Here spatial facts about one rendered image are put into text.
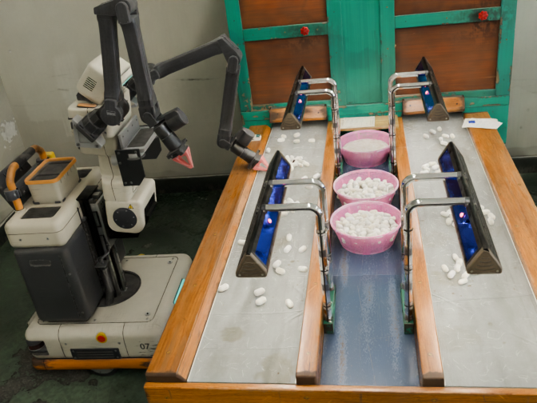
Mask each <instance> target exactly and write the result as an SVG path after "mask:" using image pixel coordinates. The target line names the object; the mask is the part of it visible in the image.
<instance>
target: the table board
mask: <svg viewBox="0 0 537 403"><path fill-rule="evenodd" d="M144 390H145V395H146V398H147V401H148V403H537V389H512V388H464V387H416V386H369V385H275V384H228V383H180V382H146V383H145V385H144Z"/></svg>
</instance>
